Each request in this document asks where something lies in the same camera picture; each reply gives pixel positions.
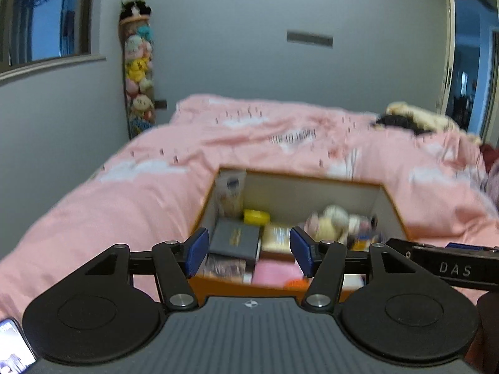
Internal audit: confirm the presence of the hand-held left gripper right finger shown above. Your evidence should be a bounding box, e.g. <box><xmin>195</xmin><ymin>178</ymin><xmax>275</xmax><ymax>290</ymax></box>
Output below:
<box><xmin>289</xmin><ymin>226</ymin><xmax>419</xmax><ymax>309</ymax></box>

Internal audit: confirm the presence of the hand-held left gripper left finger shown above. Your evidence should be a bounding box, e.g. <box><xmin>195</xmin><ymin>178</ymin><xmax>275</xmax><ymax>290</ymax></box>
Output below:
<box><xmin>84</xmin><ymin>227</ymin><xmax>210</xmax><ymax>311</ymax></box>

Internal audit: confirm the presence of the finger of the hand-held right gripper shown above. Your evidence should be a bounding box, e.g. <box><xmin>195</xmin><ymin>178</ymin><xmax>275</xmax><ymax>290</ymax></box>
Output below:
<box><xmin>385</xmin><ymin>237</ymin><xmax>416</xmax><ymax>260</ymax></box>
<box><xmin>445</xmin><ymin>242</ymin><xmax>499</xmax><ymax>252</ymax></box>

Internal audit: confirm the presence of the gold box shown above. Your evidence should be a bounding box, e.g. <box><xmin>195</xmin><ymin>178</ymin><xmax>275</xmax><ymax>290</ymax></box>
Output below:
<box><xmin>260</xmin><ymin>223</ymin><xmax>295</xmax><ymax>256</ymax></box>

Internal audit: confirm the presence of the brown snack packet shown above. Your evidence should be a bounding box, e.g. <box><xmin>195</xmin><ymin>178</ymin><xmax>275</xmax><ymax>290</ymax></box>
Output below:
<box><xmin>203</xmin><ymin>254</ymin><xmax>247</xmax><ymax>280</ymax></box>

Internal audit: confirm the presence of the red panda plush toy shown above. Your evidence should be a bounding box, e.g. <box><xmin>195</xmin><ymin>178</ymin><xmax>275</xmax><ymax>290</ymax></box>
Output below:
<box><xmin>347</xmin><ymin>214</ymin><xmax>381</xmax><ymax>252</ymax></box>

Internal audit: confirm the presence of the grey gift box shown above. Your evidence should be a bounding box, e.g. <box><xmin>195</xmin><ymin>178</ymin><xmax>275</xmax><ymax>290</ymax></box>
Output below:
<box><xmin>208</xmin><ymin>218</ymin><xmax>261</xmax><ymax>261</ymax></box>

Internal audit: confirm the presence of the cream pink crochet plush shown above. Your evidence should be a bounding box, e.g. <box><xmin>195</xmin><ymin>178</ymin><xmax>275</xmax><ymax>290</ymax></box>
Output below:
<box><xmin>304</xmin><ymin>204</ymin><xmax>373</xmax><ymax>244</ymax></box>

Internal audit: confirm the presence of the small yellow container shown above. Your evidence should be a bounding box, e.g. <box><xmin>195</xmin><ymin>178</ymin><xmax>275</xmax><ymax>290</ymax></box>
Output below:
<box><xmin>244</xmin><ymin>209</ymin><xmax>271</xmax><ymax>225</ymax></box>

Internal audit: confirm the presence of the orange cardboard box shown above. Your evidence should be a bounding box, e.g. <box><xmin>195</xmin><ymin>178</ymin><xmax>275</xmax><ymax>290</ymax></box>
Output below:
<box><xmin>187</xmin><ymin>165</ymin><xmax>412</xmax><ymax>307</ymax></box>

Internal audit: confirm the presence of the white lotion tube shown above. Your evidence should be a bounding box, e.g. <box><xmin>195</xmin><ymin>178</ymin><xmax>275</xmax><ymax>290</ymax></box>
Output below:
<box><xmin>216</xmin><ymin>169</ymin><xmax>246</xmax><ymax>219</ymax></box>

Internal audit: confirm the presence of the pink printed duvet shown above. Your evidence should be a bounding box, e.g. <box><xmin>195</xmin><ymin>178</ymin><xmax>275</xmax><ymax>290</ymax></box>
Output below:
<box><xmin>0</xmin><ymin>93</ymin><xmax>499</xmax><ymax>322</ymax></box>

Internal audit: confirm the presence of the dark red blanket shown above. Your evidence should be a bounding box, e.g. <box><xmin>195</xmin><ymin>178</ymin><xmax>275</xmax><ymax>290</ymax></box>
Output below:
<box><xmin>479</xmin><ymin>144</ymin><xmax>499</xmax><ymax>173</ymax></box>

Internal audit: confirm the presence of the dark clothing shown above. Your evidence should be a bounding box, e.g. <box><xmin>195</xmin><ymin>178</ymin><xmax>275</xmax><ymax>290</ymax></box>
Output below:
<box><xmin>370</xmin><ymin>114</ymin><xmax>437</xmax><ymax>135</ymax></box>

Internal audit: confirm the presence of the cream pillow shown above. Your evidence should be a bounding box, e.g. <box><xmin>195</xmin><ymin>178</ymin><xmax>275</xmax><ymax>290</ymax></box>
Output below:
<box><xmin>385</xmin><ymin>101</ymin><xmax>482</xmax><ymax>143</ymax></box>

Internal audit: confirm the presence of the hanging plush toy organizer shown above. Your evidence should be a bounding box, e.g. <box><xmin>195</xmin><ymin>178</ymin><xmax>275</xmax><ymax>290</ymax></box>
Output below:
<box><xmin>118</xmin><ymin>13</ymin><xmax>157</xmax><ymax>141</ymax></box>

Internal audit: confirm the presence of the smartphone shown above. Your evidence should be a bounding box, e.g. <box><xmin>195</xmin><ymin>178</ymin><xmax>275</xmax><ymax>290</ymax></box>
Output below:
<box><xmin>0</xmin><ymin>318</ymin><xmax>38</xmax><ymax>374</ymax></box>

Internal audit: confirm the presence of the window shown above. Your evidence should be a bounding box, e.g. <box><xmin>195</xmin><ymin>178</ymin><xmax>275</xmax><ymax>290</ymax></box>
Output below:
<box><xmin>0</xmin><ymin>0</ymin><xmax>107</xmax><ymax>83</ymax></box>

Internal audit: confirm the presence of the wall vent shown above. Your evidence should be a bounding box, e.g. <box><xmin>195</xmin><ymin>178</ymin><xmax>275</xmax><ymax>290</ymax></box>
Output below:
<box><xmin>286</xmin><ymin>30</ymin><xmax>334</xmax><ymax>49</ymax></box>

